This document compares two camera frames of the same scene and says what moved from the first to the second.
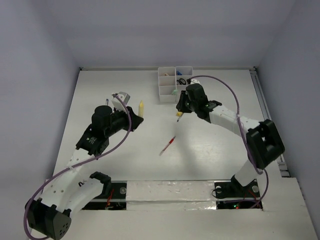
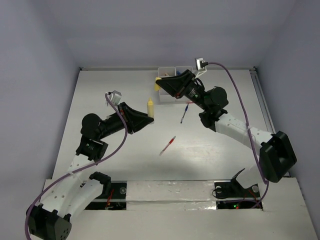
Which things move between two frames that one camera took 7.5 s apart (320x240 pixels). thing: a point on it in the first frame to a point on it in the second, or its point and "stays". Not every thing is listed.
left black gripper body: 121,120 stays
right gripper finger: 183,108 to 175,86
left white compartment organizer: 167,83 stays
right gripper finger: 182,101 to 186,77
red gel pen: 167,146 stays
